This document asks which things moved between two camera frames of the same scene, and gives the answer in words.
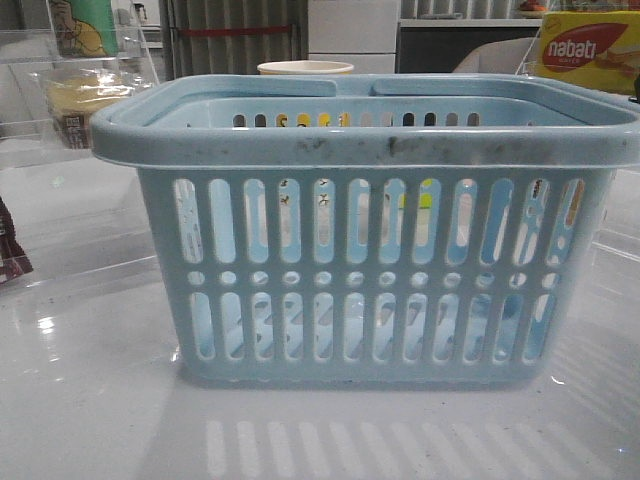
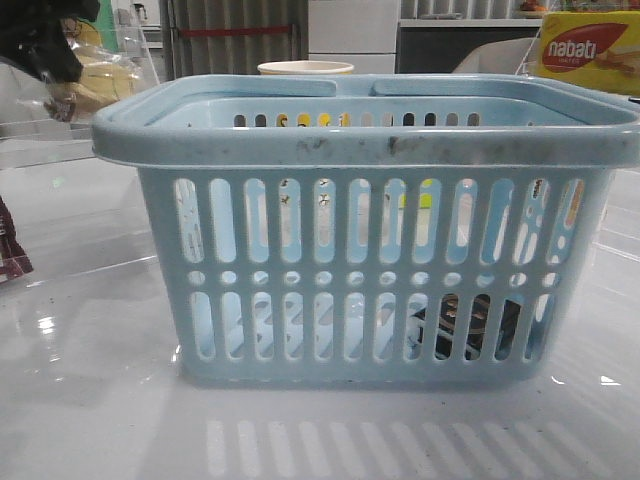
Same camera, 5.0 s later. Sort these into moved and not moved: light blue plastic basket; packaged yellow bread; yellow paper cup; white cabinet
Moved: packaged yellow bread
Not moved: yellow paper cup; white cabinet; light blue plastic basket
